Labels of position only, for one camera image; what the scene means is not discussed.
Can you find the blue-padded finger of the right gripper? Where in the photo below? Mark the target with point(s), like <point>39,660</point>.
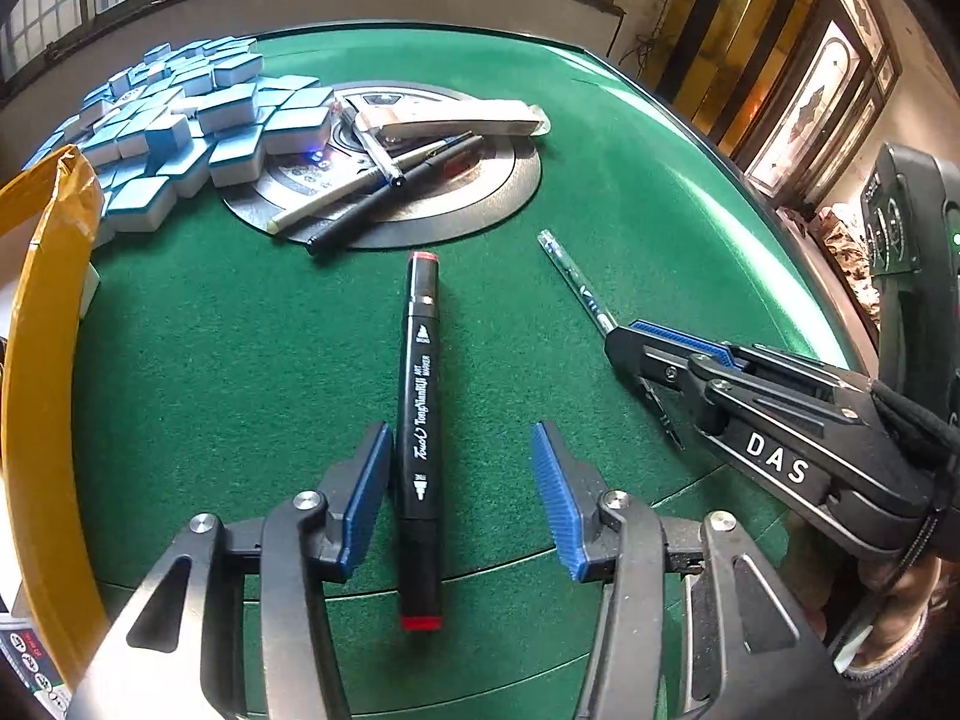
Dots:
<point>683,345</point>

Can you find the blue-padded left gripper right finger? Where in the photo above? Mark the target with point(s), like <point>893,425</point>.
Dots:
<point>571,493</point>

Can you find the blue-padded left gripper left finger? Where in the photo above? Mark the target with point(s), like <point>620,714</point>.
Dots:
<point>353,491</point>

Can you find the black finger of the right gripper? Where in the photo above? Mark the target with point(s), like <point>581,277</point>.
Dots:
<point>630,352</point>

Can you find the white rectangular eraser box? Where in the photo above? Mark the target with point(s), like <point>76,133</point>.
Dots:
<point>90,287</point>

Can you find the black marker red cap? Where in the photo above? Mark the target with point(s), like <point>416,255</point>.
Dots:
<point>418,455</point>

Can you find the clear thin pen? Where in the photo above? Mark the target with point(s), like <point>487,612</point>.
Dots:
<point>605,323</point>

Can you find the round table centre console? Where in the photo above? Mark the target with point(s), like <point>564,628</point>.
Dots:
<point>503,178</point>

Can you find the black slim pen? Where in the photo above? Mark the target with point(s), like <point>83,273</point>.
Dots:
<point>444,164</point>

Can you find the stained glass cabinet door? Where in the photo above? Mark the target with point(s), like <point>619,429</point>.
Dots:
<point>839,78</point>

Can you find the white slim pen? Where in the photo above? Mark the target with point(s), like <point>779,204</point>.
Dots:
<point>365,179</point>

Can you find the silver black pen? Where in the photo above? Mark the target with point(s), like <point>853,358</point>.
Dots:
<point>376,152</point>

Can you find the white green medicine box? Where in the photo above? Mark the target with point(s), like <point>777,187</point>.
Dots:
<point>24,652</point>

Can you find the white toothpaste box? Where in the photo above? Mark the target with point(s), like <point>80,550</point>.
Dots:
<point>410,118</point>

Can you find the pile of blue mahjong tiles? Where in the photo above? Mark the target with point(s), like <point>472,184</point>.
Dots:
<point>203,114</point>

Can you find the yellow cardboard tray box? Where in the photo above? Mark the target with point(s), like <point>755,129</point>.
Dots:
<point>62,196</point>

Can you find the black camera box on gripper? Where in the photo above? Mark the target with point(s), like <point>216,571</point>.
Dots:
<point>910,211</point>

